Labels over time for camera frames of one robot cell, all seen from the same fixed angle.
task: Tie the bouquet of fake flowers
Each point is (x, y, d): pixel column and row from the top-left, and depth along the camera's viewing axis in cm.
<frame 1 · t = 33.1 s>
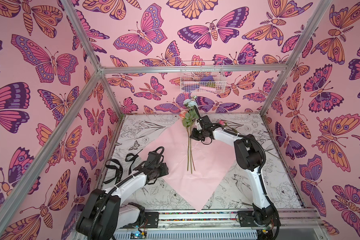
left hand: (166, 167, 89), fingers open
right hand: (189, 134, 103), fingers closed
purple pink wrapping paper: (196, 169, 93), on the table
orange pink fake rose: (183, 115, 117), point 4 cm above the table
white fake flower: (189, 103, 112), point 14 cm above the table

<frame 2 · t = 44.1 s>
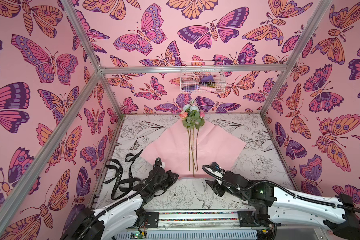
left hand: (181, 174, 82), fingers closed
right hand: (209, 176, 72), fingers open
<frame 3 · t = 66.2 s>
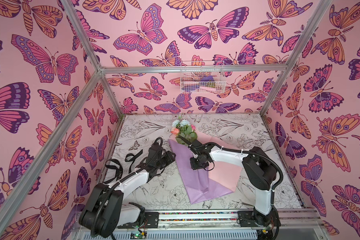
left hand: (175, 154, 87), fingers open
right hand: (193, 165, 91), fingers open
purple pink wrapping paper: (202, 185, 85), point 2 cm above the table
orange pink fake rose: (175, 131, 108), point 4 cm above the table
small pink fake rose: (193, 127, 109), point 5 cm above the table
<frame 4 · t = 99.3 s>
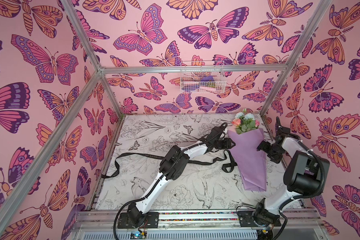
left hand: (237, 144, 93), fingers open
right hand: (265, 152, 92), fingers open
purple pink wrapping paper: (250, 162, 94), point 2 cm above the table
orange pink fake rose: (236, 122, 112), point 5 cm above the table
white fake flower: (243, 114, 112), point 8 cm above the table
black printed ribbon: (226, 166, 94), on the table
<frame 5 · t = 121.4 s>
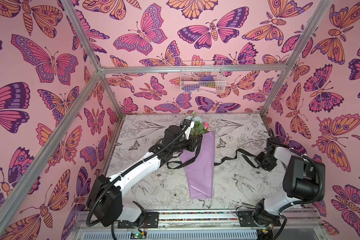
left hand: (203, 139, 74), fingers closed
right hand: (260, 162, 92), fingers closed
purple pink wrapping paper: (200, 173, 90), on the table
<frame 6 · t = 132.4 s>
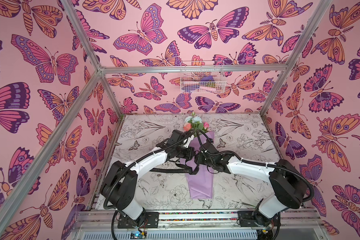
left hand: (197, 152, 84), fingers closed
right hand: (196, 155, 88), fingers closed
black printed ribbon: (183, 169, 90), point 3 cm above the table
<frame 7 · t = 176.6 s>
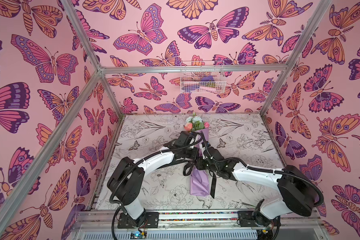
left hand: (200, 152, 85), fingers closed
right hand: (194, 158, 84), fingers open
black printed ribbon: (213, 182, 88), on the table
